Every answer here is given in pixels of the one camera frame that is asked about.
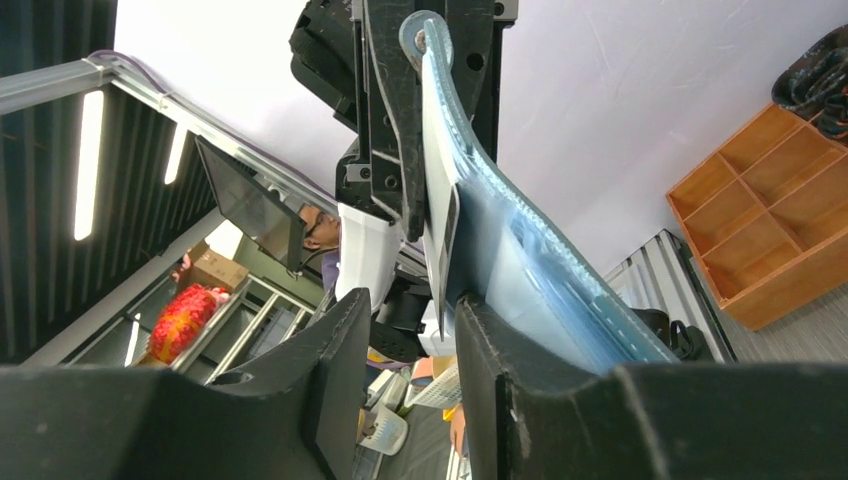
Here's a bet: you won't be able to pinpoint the black monitor screen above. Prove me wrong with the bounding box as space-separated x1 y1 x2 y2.
195 137 305 272

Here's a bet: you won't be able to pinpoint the aluminium frame rail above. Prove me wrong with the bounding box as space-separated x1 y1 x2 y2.
1 51 337 213

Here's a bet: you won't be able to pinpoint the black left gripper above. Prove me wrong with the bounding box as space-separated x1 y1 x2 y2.
289 0 517 242

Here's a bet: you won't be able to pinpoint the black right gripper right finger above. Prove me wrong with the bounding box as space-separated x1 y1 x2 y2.
456 294 847 479

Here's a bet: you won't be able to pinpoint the metal storage shelf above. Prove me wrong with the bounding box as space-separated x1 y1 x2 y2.
86 274 322 383

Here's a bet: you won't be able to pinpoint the red yellow bag on shelf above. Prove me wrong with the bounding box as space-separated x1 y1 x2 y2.
147 283 230 365

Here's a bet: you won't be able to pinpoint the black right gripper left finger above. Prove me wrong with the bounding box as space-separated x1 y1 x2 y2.
1 288 371 479

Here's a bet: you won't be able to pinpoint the cardboard box on shelf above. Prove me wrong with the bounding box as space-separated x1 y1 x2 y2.
174 241 249 293

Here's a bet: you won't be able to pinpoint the blue leather card holder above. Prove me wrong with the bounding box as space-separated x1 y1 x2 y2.
400 10 675 374

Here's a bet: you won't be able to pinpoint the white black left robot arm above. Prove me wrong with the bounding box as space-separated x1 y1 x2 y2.
289 1 518 361

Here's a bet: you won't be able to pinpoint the black round object behind tray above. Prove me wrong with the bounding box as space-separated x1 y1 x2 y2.
771 25 847 145

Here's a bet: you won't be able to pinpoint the orange compartment tray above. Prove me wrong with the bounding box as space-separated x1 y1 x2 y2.
666 104 847 330

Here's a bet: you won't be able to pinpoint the person in striped shirt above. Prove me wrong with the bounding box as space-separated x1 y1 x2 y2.
298 205 341 292

